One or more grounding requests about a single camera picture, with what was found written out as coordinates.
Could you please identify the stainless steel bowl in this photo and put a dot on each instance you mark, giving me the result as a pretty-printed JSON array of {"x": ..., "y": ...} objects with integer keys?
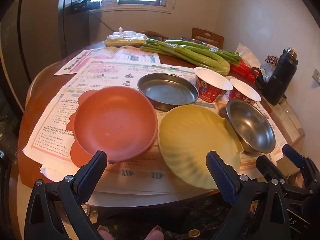
[{"x": 250, "y": 125}]

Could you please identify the grey refrigerator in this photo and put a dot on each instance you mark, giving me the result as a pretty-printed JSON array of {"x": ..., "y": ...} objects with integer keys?
[{"x": 30, "y": 42}]

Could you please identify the black white dotted object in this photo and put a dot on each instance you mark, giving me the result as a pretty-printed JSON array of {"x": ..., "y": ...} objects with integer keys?
[{"x": 272, "y": 60}]

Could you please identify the white printed paper sheet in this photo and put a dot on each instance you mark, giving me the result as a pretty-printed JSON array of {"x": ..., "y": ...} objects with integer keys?
[{"x": 290, "y": 122}]

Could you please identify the small colourful newspaper sheet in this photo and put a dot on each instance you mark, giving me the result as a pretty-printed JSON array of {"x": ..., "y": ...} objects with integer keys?
[{"x": 100, "y": 55}]

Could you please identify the celery bundle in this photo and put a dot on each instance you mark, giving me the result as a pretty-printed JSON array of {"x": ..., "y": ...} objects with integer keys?
[
  {"x": 212, "y": 48},
  {"x": 195, "y": 57}
]

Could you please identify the white wall socket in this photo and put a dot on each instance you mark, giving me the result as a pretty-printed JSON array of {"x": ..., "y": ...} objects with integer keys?
[{"x": 317, "y": 75}]

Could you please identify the dark metal round plate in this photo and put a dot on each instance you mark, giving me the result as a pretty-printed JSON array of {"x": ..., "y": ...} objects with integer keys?
[{"x": 167, "y": 95}]

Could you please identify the small flat box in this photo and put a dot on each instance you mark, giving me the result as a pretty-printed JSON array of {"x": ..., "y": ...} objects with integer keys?
[{"x": 109, "y": 2}]

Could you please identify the wooden chair with curved back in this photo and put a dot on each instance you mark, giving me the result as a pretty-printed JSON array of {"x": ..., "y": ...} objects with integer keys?
[{"x": 152, "y": 33}]

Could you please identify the large colourful newspaper sheet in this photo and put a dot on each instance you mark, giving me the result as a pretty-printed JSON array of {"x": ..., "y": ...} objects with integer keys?
[{"x": 105, "y": 77}]

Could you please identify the red paper bowl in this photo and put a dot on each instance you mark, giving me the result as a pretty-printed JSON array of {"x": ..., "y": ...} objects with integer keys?
[
  {"x": 212, "y": 77},
  {"x": 246, "y": 91}
]

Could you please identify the orange lobed plate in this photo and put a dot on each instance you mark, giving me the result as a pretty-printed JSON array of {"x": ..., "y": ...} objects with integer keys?
[{"x": 80, "y": 155}]

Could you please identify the small steel basin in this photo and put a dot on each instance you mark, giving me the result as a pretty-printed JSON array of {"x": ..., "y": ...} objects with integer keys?
[{"x": 193, "y": 40}]

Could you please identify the person's left hand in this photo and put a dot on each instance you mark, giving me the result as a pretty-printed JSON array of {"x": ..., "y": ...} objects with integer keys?
[{"x": 155, "y": 235}]

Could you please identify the clear plastic bag yellow contents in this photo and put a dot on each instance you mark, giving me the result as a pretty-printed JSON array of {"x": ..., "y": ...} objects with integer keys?
[{"x": 125, "y": 38}]

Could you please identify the black thermos flask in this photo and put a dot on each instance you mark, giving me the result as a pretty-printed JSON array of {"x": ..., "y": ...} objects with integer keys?
[{"x": 281, "y": 80}]

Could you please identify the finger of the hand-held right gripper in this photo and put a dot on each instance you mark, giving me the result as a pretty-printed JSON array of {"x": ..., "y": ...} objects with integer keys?
[
  {"x": 267, "y": 166},
  {"x": 292, "y": 153}
]

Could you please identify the red tissue box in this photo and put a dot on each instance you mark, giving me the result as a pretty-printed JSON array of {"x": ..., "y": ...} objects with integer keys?
[{"x": 243, "y": 67}]

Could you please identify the wooden chair with cutout back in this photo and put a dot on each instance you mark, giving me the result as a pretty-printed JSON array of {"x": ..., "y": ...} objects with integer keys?
[{"x": 207, "y": 38}]

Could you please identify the yellow shell-shaped plate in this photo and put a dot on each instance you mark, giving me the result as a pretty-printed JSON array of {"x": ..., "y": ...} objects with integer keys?
[{"x": 190, "y": 140}]

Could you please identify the orange round plate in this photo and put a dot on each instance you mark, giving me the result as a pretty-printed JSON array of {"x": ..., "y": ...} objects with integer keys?
[{"x": 112, "y": 122}]

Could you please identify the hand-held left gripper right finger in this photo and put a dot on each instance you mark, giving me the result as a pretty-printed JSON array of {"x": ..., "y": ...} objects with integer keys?
[{"x": 221, "y": 177}]

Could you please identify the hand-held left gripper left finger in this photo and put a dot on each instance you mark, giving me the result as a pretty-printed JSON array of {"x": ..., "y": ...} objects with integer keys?
[{"x": 91, "y": 172}]

